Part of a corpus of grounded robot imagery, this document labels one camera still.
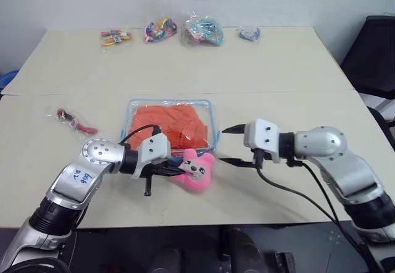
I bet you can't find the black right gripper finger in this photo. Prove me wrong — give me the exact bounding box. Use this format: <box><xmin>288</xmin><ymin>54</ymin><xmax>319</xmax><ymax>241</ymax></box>
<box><xmin>222</xmin><ymin>124</ymin><xmax>247</xmax><ymax>136</ymax></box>
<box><xmin>219</xmin><ymin>157</ymin><xmax>257</xmax><ymax>169</ymax></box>

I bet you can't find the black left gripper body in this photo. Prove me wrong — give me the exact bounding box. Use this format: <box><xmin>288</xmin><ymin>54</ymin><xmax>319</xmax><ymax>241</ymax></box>
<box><xmin>139</xmin><ymin>157</ymin><xmax>174</xmax><ymax>180</ymax></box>

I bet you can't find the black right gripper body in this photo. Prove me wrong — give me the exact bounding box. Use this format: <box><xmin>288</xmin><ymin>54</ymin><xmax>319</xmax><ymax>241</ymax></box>
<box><xmin>249</xmin><ymin>147</ymin><xmax>267</xmax><ymax>169</ymax></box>

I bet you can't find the pink plush toy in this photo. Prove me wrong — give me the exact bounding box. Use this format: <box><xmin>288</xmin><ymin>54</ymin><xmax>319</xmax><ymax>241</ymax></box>
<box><xmin>173</xmin><ymin>148</ymin><xmax>217</xmax><ymax>195</ymax></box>

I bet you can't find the orange cloth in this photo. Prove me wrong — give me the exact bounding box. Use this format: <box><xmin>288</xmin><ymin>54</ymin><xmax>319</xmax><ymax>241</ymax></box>
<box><xmin>127</xmin><ymin>104</ymin><xmax>209</xmax><ymax>151</ymax></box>

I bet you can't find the clear container with orange pieces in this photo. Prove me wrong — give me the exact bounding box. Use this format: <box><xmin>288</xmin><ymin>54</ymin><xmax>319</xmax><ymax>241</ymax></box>
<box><xmin>119</xmin><ymin>98</ymin><xmax>223</xmax><ymax>160</ymax></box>

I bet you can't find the red item in clear packet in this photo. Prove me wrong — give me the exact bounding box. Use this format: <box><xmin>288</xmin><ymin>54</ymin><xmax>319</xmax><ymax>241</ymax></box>
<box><xmin>45</xmin><ymin>105</ymin><xmax>99</xmax><ymax>137</ymax></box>

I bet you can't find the small packet of blue items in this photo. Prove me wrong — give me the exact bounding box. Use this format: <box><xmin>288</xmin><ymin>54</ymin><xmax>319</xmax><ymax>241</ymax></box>
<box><xmin>236</xmin><ymin>25</ymin><xmax>264</xmax><ymax>43</ymax></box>

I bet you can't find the large packet of teal items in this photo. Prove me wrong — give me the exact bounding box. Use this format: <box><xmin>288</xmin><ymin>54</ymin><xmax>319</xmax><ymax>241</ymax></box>
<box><xmin>180</xmin><ymin>10</ymin><xmax>227</xmax><ymax>48</ymax></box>

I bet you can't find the packet of multicoloured items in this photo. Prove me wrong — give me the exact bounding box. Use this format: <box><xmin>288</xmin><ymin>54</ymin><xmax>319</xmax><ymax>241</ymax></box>
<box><xmin>143</xmin><ymin>16</ymin><xmax>180</xmax><ymax>44</ymax></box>

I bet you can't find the packet of red yellow items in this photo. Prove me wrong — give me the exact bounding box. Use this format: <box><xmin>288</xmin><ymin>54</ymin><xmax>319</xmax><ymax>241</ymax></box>
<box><xmin>99</xmin><ymin>28</ymin><xmax>135</xmax><ymax>49</ymax></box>

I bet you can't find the black chair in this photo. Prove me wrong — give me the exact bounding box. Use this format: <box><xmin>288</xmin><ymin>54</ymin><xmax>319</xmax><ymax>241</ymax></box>
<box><xmin>340</xmin><ymin>14</ymin><xmax>395</xmax><ymax>151</ymax></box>

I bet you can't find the blue plastic object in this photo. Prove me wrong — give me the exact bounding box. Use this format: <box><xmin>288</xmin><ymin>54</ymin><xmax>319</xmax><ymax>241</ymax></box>
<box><xmin>0</xmin><ymin>69</ymin><xmax>20</xmax><ymax>91</ymax></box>

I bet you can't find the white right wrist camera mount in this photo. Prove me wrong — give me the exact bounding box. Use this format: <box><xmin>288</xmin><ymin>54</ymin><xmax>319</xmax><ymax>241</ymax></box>
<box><xmin>243</xmin><ymin>118</ymin><xmax>282</xmax><ymax>164</ymax></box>

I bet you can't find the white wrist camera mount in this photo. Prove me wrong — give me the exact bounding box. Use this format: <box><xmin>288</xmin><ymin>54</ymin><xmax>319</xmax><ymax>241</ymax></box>
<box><xmin>129</xmin><ymin>132</ymin><xmax>172</xmax><ymax>180</ymax></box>
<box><xmin>243</xmin><ymin>118</ymin><xmax>282</xmax><ymax>164</ymax></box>

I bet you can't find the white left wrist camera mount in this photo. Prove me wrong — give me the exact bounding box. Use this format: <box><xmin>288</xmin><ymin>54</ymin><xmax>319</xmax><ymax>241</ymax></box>
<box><xmin>129</xmin><ymin>132</ymin><xmax>172</xmax><ymax>180</ymax></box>

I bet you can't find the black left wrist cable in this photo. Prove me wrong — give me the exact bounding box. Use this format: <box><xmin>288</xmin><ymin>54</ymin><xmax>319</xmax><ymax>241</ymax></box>
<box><xmin>118</xmin><ymin>124</ymin><xmax>163</xmax><ymax>150</ymax></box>

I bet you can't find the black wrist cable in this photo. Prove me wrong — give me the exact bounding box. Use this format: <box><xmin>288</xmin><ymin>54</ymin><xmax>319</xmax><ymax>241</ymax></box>
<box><xmin>118</xmin><ymin>124</ymin><xmax>163</xmax><ymax>150</ymax></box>
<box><xmin>254</xmin><ymin>160</ymin><xmax>378</xmax><ymax>273</ymax></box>
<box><xmin>286</xmin><ymin>159</ymin><xmax>383</xmax><ymax>273</ymax></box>

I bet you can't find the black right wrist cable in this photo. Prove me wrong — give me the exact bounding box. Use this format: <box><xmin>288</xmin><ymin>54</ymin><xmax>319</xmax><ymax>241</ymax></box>
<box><xmin>286</xmin><ymin>159</ymin><xmax>383</xmax><ymax>273</ymax></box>
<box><xmin>254</xmin><ymin>160</ymin><xmax>378</xmax><ymax>273</ymax></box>

